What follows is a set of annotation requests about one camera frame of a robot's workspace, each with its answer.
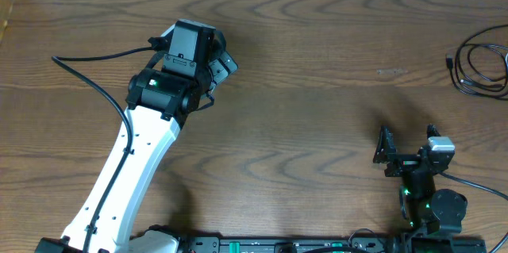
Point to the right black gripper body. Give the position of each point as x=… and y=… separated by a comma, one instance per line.
x=403, y=164

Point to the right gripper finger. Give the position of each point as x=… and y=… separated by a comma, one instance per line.
x=385, y=149
x=432, y=131

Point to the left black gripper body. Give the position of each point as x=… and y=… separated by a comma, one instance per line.
x=224, y=67

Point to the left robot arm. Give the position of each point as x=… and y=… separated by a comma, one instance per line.
x=190, y=60

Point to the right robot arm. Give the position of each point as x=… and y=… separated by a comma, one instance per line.
x=435, y=215

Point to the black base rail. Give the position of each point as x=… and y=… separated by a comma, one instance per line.
x=285, y=245

